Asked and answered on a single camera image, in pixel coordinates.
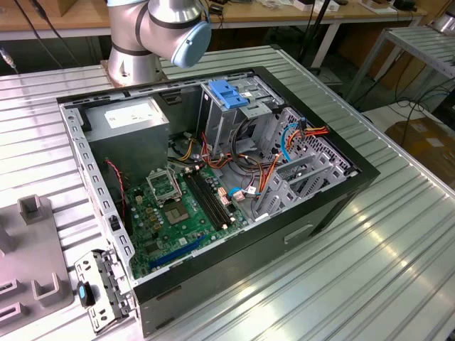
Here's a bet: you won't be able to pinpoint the metal slot cover bracket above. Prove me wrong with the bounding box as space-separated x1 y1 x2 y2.
73 248 139 335

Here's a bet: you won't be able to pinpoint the red black fan wire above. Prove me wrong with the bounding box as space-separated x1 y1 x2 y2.
104 158 128 218

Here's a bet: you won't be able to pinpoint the black RAM slot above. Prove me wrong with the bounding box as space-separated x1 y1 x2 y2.
192 168 232 226
196 166 235 223
187 170 228 229
183 171 223 231

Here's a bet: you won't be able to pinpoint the yellow black power wires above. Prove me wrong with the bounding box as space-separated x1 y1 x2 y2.
176 131 198 161

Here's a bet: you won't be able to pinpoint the green motherboard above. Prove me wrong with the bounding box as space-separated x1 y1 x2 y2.
124 165 250 280

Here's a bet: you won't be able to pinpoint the blue plastic drive bracket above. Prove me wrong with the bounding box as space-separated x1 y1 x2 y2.
208 80 250 110

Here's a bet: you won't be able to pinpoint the large flat cardboard box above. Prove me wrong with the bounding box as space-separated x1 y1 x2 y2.
385 119 455 180

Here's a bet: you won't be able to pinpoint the black round cable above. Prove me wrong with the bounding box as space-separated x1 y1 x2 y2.
230 119 273 172

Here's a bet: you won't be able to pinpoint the black PC case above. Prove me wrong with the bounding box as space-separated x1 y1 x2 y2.
55 65 381 338

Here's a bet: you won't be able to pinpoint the blue expansion slot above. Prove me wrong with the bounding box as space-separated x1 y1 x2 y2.
148 234 207 271

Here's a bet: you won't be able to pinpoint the grey parts rack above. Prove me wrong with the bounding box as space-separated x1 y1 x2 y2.
0 193 76 330

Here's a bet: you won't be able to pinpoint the black latch with blue button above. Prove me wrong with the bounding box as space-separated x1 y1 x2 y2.
76 281 97 308

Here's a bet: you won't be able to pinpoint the metal socket cover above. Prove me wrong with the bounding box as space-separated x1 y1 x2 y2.
146 167 183 205

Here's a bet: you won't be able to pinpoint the blue SATA wire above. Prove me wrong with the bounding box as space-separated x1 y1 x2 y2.
227 119 307 202

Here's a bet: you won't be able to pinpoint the CPU socket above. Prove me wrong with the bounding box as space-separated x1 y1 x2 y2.
161 200 189 227

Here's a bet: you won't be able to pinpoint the grey optical drive cage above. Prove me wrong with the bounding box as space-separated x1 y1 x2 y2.
197 76 285 159

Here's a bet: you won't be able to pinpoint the grey cable with metal connector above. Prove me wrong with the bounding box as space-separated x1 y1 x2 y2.
0 45 18 74

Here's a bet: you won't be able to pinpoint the grey metal disk bay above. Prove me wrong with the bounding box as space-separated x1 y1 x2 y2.
252 108 358 222

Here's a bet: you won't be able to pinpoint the red orange wire bundle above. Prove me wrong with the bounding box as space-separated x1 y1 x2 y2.
199 131 237 171

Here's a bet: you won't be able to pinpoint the orange red disk power wire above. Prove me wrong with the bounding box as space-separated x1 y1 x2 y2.
254 124 331 200

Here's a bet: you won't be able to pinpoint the grey power supply unit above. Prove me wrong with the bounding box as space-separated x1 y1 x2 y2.
82 97 171 185

